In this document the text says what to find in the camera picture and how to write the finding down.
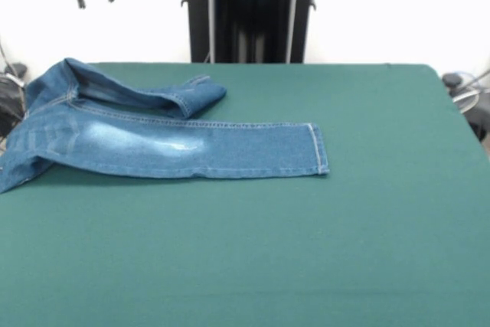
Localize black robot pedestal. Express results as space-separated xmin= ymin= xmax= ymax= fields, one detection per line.
xmin=179 ymin=0 xmax=319 ymax=64

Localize black cable bundle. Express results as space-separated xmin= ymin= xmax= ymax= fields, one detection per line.
xmin=0 ymin=41 xmax=30 ymax=144

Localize grey swivel chair base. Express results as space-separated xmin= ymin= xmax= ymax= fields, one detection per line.
xmin=442 ymin=71 xmax=490 ymax=140
xmin=3 ymin=62 xmax=28 ymax=79

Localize dark green table cloth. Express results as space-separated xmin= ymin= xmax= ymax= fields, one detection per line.
xmin=0 ymin=62 xmax=490 ymax=327

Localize blue denim jeans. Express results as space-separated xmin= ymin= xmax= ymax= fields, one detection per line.
xmin=0 ymin=57 xmax=331 ymax=195

